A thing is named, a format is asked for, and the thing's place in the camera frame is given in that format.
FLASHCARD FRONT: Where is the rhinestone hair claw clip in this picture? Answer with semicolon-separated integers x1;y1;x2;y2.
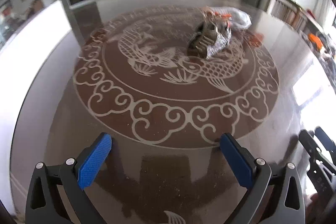
187;9;232;60

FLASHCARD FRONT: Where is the orange hair tie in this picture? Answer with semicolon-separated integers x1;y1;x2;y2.
213;11;233;21

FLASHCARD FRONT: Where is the white knitted cloth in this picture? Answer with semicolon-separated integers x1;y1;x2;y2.
210;7;252;31

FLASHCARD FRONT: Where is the wooden railing chair back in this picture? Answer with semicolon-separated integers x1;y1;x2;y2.
266;0;323;34

